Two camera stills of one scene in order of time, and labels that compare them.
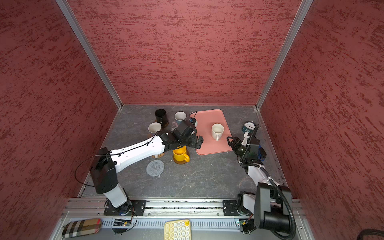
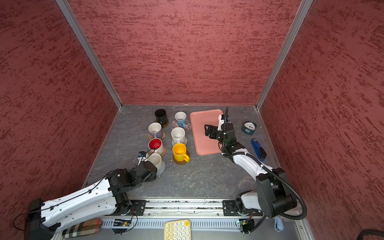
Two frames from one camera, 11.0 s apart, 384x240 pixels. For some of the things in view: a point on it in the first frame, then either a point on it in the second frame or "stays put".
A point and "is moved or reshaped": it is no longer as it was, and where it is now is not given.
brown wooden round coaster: x=180 y=162 stays put
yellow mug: x=179 y=154 stays put
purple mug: x=154 y=127 stays put
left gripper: x=192 y=144 -> x=152 y=177
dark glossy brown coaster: x=166 y=125 stays put
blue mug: x=179 y=116 stays put
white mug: x=217 y=130 is moved or reshaped
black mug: x=161 y=117 stays put
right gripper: x=234 y=143 -> x=214 y=128
